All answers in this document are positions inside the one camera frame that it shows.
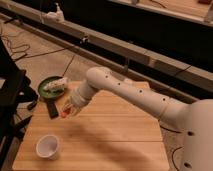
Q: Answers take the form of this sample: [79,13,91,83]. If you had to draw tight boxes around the green frying pan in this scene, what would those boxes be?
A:
[38,76,65,119]

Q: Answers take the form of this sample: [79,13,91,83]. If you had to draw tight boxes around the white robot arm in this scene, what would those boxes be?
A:
[61,67,213,171]

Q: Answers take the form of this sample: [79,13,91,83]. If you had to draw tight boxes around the white ceramic cup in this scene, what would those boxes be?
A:
[35,135,60,160]

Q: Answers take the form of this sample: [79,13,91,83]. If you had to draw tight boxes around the white crumpled cloth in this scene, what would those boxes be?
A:
[44,77,68,91]

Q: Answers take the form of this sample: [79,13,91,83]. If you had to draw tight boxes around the black stand frame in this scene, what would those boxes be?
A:
[0,38,38,169]

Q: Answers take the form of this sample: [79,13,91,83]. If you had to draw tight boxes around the long metal rail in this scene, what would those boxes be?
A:
[0,0,213,99]

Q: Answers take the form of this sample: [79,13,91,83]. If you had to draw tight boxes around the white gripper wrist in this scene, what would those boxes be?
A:
[61,88,91,117]

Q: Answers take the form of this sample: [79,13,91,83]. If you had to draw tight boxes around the black floor cable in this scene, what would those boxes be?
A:
[159,124,184,171]

